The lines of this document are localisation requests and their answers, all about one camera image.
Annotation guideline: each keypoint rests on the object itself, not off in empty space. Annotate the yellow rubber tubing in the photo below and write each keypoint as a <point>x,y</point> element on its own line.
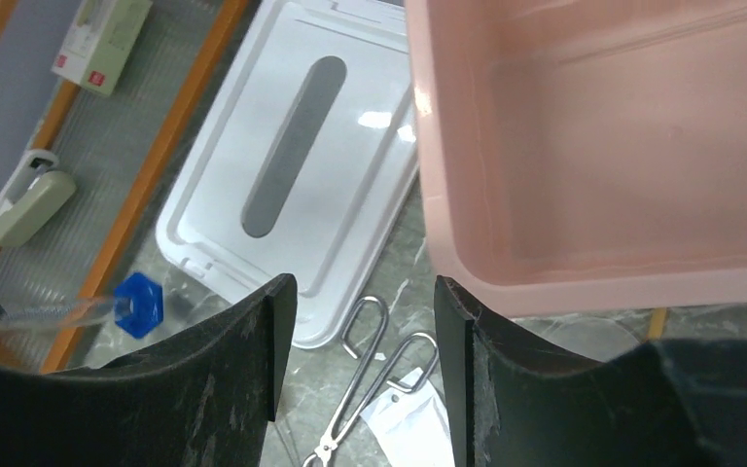
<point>657,323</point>

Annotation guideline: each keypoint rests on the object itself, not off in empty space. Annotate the graduated cylinder blue base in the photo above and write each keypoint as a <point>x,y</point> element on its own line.
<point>135,306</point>

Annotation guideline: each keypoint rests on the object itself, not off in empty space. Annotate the orange wooden shelf rack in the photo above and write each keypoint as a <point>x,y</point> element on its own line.
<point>124,151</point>

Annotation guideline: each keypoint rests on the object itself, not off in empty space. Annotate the pink plastic bin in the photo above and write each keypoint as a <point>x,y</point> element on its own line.
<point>584,155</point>

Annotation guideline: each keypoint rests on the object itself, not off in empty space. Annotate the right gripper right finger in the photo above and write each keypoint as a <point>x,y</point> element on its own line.
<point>515,399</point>

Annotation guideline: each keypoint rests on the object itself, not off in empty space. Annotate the green white box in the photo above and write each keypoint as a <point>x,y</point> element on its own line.
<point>98,43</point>

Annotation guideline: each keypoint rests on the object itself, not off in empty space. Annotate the green white stapler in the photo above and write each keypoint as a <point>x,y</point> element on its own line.
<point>35,191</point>

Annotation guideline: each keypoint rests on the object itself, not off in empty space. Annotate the white bin lid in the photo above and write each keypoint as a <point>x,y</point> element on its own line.
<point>303,161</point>

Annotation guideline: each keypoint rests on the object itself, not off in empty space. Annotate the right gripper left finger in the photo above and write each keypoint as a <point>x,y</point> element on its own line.
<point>202,397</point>

